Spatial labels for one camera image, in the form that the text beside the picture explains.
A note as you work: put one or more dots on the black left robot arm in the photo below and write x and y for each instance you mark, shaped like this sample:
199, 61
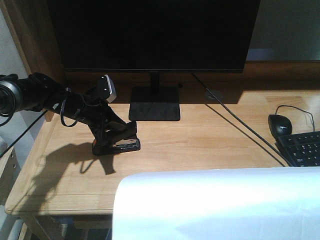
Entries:
40, 92

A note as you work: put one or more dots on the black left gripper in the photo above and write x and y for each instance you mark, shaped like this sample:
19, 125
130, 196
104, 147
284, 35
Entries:
98, 115

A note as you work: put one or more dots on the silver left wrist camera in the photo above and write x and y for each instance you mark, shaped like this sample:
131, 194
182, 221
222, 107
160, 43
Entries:
106, 89

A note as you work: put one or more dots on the wooden desk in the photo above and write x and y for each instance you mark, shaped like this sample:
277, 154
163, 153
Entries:
61, 176

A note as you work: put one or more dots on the black stapler orange button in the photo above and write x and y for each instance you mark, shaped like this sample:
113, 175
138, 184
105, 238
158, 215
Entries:
121, 139

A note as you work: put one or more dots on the black computer monitor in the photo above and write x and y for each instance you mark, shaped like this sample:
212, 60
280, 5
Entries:
154, 36

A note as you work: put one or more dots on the black computer keyboard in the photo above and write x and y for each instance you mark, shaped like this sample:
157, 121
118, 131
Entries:
301, 149

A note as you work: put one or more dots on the black computer mouse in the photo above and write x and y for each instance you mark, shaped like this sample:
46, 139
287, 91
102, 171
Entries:
279, 125

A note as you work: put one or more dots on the white paper sheets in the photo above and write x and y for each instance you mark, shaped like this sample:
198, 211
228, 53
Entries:
220, 204

